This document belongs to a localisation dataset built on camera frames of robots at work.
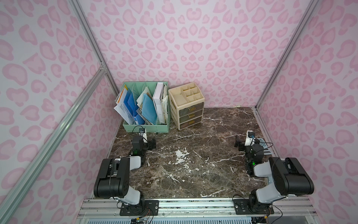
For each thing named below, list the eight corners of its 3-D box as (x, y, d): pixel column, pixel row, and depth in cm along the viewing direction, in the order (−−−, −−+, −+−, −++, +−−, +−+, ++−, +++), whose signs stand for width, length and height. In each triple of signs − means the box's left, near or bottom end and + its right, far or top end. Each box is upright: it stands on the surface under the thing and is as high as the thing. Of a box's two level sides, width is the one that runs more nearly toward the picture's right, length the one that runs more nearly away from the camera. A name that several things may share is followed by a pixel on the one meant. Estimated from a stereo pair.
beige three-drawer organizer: (178, 132, 106) (177, 107, 85) (169, 116, 117) (166, 89, 96) (203, 123, 112) (207, 97, 91) (192, 108, 123) (194, 81, 102)
